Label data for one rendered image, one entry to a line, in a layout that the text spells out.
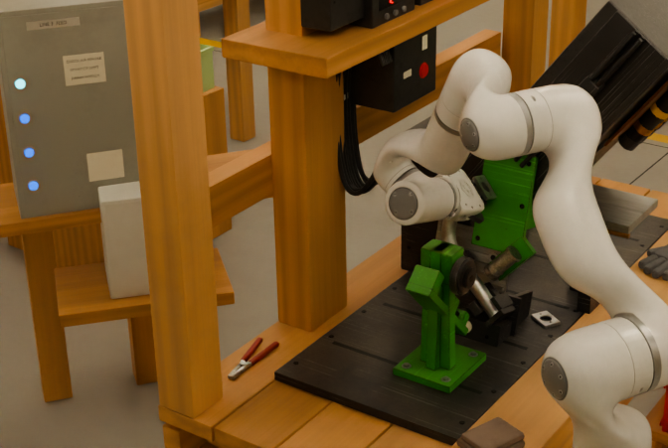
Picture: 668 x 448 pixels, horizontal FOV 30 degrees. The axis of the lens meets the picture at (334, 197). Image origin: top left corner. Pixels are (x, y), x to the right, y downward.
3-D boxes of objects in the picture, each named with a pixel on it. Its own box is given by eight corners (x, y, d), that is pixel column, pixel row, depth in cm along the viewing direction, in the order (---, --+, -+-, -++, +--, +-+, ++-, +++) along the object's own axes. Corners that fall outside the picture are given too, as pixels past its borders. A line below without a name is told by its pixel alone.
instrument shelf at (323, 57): (544, -26, 296) (545, -43, 294) (326, 79, 229) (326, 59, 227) (452, -39, 309) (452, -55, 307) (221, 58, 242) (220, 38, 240)
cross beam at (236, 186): (500, 64, 335) (501, 31, 331) (180, 246, 238) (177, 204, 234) (483, 61, 337) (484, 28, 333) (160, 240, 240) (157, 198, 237)
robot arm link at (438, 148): (399, 78, 217) (360, 181, 241) (460, 140, 212) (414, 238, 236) (434, 59, 222) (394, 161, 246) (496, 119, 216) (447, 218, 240)
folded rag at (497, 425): (483, 467, 220) (484, 453, 219) (454, 445, 226) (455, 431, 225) (526, 447, 225) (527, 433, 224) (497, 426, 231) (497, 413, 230)
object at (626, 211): (657, 212, 268) (658, 199, 267) (627, 239, 256) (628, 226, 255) (495, 173, 288) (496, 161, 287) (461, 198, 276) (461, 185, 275)
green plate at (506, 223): (536, 251, 263) (553, 154, 259) (520, 257, 256) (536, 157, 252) (488, 238, 269) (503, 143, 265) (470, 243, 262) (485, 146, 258)
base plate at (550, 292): (675, 227, 311) (676, 220, 310) (456, 448, 229) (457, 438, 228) (523, 191, 333) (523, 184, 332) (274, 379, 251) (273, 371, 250)
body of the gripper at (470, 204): (467, 210, 240) (491, 206, 250) (440, 165, 243) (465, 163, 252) (438, 229, 244) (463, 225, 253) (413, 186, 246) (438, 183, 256)
